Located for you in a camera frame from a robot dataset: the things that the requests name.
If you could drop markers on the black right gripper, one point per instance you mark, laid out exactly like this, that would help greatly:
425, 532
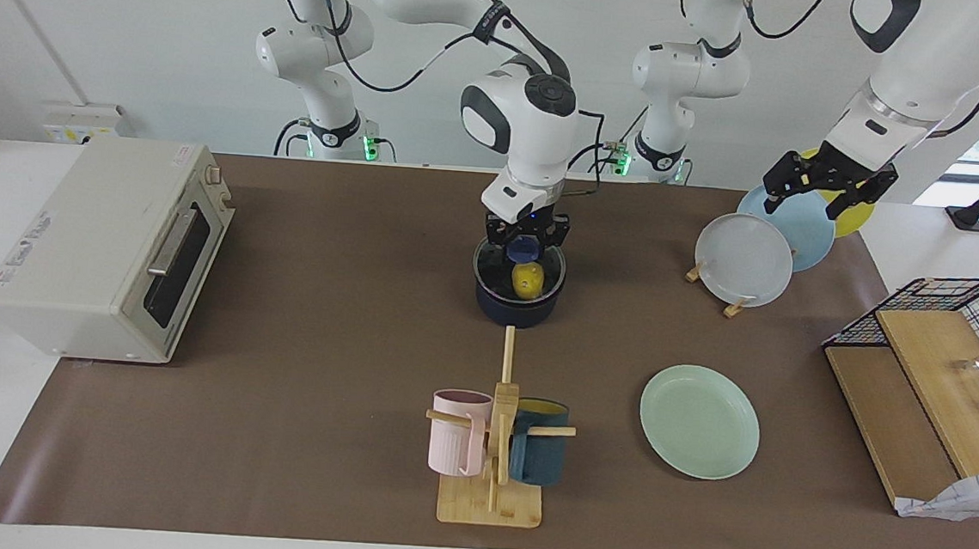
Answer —
527, 225

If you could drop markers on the brown table mat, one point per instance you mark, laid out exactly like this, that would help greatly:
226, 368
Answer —
314, 434

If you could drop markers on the glass lid with blue knob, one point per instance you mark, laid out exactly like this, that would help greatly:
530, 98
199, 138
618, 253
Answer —
524, 250

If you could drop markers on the cream toaster oven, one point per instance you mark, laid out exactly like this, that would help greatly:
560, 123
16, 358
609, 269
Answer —
77, 263

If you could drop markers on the wooden plate rack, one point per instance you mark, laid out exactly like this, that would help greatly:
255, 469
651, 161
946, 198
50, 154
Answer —
735, 308

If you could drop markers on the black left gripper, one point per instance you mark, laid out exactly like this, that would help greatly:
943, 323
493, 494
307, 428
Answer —
837, 170

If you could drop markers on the dark teal mug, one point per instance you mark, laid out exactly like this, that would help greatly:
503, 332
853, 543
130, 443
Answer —
541, 461

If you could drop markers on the light bamboo board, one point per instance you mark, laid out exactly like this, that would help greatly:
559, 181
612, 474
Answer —
946, 401

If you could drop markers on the yellow plate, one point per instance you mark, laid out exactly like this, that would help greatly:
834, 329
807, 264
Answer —
860, 216

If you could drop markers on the brown wooden board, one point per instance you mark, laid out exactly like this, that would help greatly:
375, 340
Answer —
884, 423

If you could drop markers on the light blue plate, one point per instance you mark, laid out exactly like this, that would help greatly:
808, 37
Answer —
806, 238

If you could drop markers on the light green plate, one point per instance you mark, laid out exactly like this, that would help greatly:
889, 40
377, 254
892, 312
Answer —
703, 423

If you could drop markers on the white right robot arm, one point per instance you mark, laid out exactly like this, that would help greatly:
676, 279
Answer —
533, 140

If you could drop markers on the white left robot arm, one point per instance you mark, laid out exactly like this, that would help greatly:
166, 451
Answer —
926, 72

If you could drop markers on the pink ribbed mug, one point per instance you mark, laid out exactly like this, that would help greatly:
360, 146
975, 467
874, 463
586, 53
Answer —
447, 448

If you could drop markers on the wooden mug rack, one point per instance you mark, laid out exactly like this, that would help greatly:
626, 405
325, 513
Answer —
490, 507

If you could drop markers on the white wall outlet box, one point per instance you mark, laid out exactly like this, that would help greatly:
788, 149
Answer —
78, 125

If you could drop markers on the grey plate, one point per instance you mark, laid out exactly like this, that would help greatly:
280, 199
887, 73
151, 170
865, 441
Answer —
744, 262

